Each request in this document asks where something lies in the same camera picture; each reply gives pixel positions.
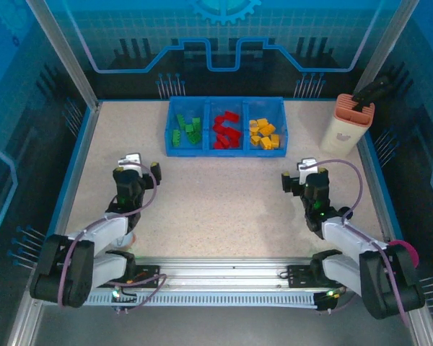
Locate aluminium frame post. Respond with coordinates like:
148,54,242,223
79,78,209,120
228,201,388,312
24,0,102,111
354,0,422,98

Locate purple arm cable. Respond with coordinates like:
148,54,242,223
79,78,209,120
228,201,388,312
315,159,411,327
57,162,168,315

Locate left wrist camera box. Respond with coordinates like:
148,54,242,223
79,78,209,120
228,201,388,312
119,152,143,167

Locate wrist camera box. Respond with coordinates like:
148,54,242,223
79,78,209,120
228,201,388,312
296,157,318,174
119,152,143,167

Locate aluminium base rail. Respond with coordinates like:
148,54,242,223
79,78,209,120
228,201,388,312
86,256,365,293

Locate magenta plastic cup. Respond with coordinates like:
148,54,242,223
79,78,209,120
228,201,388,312
388,240,419,268

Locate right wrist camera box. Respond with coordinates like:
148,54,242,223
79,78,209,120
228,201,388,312
296,157,318,174

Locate beige holder with pink top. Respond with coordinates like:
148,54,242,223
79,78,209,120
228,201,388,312
319,93,376,158

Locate blue three-compartment bin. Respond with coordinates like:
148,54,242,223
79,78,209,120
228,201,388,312
165,95,288,159

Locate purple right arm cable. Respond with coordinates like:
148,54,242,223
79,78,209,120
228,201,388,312
315,159,411,327

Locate black tool handle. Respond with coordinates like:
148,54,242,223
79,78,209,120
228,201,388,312
351,74,393,112

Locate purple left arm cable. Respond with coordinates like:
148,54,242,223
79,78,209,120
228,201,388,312
57,162,168,315

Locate slotted grey cable duct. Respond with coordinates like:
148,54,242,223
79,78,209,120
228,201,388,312
86,290,318,308

